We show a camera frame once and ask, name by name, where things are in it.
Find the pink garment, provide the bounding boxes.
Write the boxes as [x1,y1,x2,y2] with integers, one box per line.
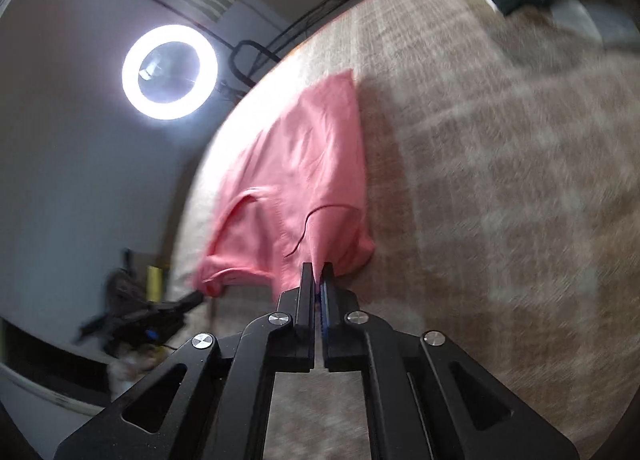
[192,69,376,299]

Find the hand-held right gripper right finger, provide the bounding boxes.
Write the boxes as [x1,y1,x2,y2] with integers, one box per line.
[320,263,581,460]

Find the grey-brown plaid blanket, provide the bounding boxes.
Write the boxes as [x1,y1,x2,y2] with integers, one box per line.
[164,0,640,460]

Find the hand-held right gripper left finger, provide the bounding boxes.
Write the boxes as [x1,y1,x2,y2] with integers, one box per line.
[52,263,321,460]

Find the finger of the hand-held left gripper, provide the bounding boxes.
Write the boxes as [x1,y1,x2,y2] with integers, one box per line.
[150,289,207,321]

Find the black metal stand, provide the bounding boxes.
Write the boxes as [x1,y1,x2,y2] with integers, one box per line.
[231,39,282,90]

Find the white ring light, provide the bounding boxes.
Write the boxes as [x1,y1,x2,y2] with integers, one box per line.
[121,24,220,121]

